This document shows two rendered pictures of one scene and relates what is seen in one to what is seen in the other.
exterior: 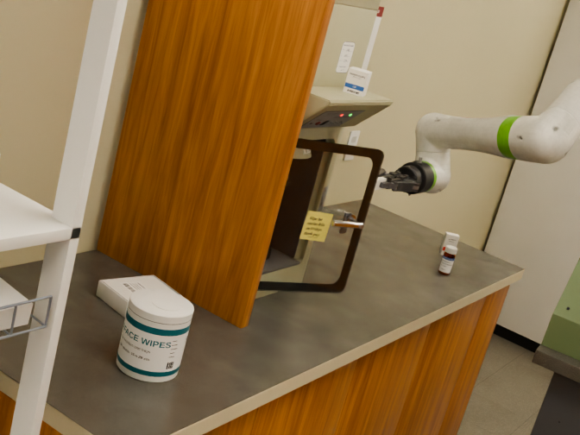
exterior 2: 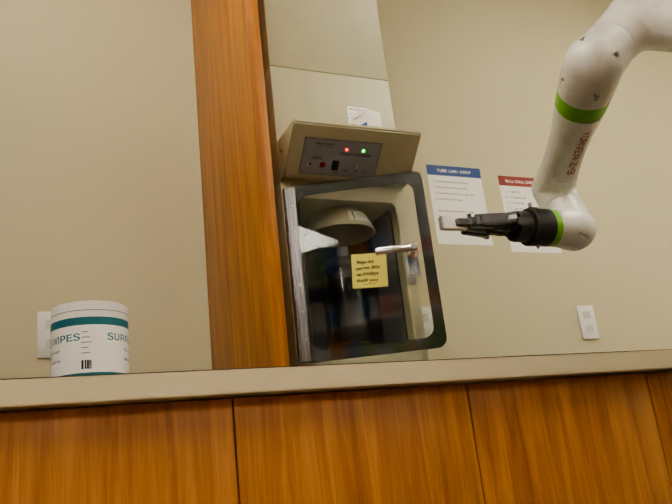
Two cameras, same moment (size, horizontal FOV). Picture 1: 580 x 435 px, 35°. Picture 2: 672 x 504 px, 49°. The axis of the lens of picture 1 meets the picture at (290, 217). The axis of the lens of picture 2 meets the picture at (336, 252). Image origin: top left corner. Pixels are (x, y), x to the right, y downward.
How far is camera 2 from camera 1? 1.68 m
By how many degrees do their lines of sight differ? 48
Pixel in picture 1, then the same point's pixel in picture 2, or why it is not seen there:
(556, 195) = not seen: outside the picture
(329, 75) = not seen: hidden behind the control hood
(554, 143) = (586, 48)
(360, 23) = (364, 90)
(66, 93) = (135, 259)
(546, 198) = not seen: outside the picture
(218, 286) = (260, 356)
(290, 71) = (247, 111)
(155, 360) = (66, 359)
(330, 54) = (331, 116)
